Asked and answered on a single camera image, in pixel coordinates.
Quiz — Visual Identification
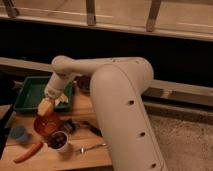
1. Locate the yellow wedge in tray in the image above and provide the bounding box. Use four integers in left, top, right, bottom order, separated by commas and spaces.
55, 93, 69, 106

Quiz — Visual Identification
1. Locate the blue cup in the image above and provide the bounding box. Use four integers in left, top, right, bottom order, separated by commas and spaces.
9, 125, 28, 142

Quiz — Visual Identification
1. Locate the orange carrot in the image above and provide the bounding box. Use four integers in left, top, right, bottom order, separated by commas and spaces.
13, 141, 43, 163

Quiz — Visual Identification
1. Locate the dark brown bowl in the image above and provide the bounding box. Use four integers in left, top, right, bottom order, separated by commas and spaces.
77, 76, 91, 93

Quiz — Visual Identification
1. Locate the metal spoon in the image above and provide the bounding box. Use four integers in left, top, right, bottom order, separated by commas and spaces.
75, 143, 106, 155

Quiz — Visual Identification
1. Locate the red bowl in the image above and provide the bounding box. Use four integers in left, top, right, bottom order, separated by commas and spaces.
33, 113, 61, 136

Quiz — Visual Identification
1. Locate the green plastic tray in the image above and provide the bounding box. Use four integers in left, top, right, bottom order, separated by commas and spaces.
14, 76, 73, 113

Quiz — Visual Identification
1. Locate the black handled tool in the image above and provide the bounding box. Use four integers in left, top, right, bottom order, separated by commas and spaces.
60, 119, 102, 137

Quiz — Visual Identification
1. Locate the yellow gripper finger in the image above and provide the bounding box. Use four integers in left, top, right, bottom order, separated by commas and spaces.
37, 97, 54, 117

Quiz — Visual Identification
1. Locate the white cup with dark contents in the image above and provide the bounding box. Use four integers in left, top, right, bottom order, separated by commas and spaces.
47, 131, 69, 153

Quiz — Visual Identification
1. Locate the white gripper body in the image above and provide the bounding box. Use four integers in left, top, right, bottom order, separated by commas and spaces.
44, 73, 70, 99

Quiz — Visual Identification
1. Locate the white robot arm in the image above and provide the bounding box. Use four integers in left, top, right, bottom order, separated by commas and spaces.
38, 55, 168, 171

